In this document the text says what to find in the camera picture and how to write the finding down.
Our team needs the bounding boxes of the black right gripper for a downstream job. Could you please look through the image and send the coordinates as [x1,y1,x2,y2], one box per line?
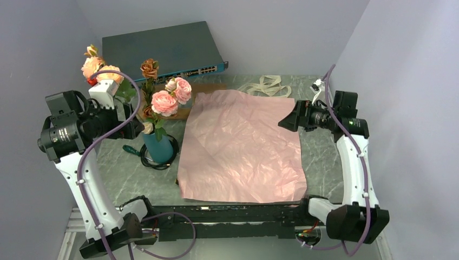
[278,100,338,132]

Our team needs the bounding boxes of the beige ribbon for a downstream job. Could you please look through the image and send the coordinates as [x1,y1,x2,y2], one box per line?
[238,75,292,98]

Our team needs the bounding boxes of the small cream rose stem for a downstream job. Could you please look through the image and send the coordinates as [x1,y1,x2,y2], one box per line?
[142,122,154,135]

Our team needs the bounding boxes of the peach rose spray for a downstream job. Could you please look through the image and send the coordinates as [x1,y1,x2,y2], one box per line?
[81,44,137,103]

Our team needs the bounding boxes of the large pink peony flower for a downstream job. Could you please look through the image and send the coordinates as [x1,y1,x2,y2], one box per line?
[151,90,178,116]

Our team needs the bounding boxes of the brown orange rose stem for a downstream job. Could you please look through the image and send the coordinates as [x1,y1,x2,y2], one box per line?
[140,58,159,104]

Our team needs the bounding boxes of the pink purple wrapping paper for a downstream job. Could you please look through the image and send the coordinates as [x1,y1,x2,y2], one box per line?
[178,90,307,203]

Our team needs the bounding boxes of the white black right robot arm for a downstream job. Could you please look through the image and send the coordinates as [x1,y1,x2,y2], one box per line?
[278,91,390,244]

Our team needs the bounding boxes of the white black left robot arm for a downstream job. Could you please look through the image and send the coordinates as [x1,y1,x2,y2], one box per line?
[37,90,156,259]

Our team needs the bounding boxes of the teal vase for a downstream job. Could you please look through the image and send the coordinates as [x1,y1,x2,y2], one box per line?
[141,133,174,164]

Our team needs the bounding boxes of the brown wooden board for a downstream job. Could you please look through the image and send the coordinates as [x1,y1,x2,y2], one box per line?
[166,83,227,120]

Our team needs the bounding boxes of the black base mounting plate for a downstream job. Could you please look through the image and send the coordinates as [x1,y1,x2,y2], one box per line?
[140,201,325,242]

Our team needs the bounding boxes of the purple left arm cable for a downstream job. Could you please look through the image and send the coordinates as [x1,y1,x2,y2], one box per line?
[77,70,197,260]

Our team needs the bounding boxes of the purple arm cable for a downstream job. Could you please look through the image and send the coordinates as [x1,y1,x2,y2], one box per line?
[77,70,197,260]
[296,64,372,257]

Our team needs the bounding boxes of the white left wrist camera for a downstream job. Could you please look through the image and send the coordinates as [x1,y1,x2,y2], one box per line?
[87,79,119,109]

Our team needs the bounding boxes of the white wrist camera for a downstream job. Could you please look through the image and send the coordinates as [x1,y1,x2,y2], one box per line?
[87,79,119,109]
[310,79,326,106]

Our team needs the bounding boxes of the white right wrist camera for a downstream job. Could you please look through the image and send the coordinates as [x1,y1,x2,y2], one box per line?
[310,79,326,106]

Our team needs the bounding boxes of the green handled screwdriver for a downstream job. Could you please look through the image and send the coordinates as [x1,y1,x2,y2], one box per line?
[122,145,141,157]

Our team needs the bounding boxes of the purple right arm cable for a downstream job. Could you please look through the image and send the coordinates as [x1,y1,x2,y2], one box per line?
[296,64,372,257]

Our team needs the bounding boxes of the black coiled cable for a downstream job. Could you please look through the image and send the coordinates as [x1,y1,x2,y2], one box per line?
[139,134,180,171]

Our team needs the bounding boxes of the grey teal network switch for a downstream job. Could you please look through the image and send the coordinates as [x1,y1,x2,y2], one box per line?
[102,21,228,84]

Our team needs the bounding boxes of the aluminium frame rail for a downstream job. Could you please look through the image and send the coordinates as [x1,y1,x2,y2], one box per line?
[57,203,394,260]

